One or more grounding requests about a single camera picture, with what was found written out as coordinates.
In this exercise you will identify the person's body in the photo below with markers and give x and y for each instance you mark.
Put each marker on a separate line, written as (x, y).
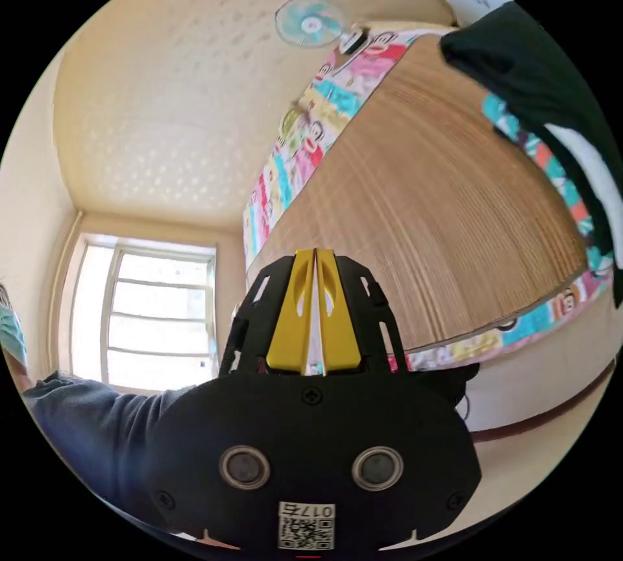
(92, 429)

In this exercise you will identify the window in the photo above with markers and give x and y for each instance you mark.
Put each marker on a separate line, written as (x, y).
(146, 312)

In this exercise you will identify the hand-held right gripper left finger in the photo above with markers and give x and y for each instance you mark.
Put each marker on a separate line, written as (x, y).
(291, 322)

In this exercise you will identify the black pants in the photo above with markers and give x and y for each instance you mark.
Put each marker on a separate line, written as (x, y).
(545, 79)

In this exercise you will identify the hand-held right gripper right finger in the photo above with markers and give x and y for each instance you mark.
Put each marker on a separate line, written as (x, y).
(337, 327)

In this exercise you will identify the wall fan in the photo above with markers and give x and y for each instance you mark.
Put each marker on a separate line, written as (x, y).
(311, 25)

